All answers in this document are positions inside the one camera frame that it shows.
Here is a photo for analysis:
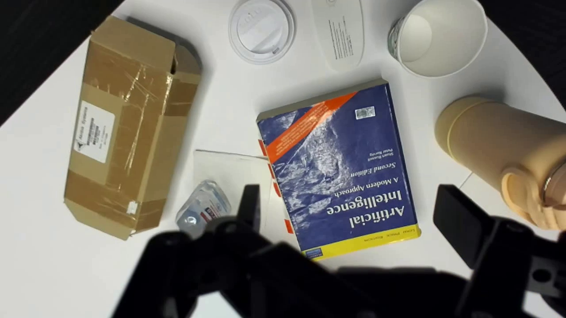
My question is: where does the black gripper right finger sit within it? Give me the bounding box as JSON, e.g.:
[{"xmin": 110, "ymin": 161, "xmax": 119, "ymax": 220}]
[{"xmin": 432, "ymin": 182, "xmax": 504, "ymax": 274}]

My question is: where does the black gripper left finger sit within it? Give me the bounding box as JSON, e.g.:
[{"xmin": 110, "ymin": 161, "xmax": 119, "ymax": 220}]
[{"xmin": 235, "ymin": 182, "xmax": 264, "ymax": 235}]

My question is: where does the small orange-lid jar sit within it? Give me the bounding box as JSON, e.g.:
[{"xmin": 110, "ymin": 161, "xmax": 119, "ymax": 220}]
[{"xmin": 386, "ymin": 0, "xmax": 490, "ymax": 80}]

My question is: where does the white plastic cup lid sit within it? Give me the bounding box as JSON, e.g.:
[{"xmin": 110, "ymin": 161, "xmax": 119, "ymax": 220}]
[{"xmin": 226, "ymin": 0, "xmax": 299, "ymax": 66}]

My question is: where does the clear hand sanitizer bottle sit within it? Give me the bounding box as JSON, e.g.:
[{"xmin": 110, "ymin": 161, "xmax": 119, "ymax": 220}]
[{"xmin": 173, "ymin": 179, "xmax": 234, "ymax": 241}]

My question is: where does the tan insulated bottle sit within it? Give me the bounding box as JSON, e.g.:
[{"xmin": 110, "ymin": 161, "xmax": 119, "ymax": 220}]
[{"xmin": 433, "ymin": 94, "xmax": 566, "ymax": 234}]

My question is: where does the blue Artificial Intelligence book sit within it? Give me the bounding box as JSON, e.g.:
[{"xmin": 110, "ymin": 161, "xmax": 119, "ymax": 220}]
[{"xmin": 255, "ymin": 80, "xmax": 425, "ymax": 264}]

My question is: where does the brown cardboard box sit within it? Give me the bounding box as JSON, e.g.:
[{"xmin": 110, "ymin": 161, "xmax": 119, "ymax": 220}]
[{"xmin": 62, "ymin": 15, "xmax": 203, "ymax": 243}]

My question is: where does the white oval flat device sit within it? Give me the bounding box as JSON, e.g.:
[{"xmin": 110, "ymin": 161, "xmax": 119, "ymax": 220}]
[{"xmin": 310, "ymin": 0, "xmax": 368, "ymax": 75}]

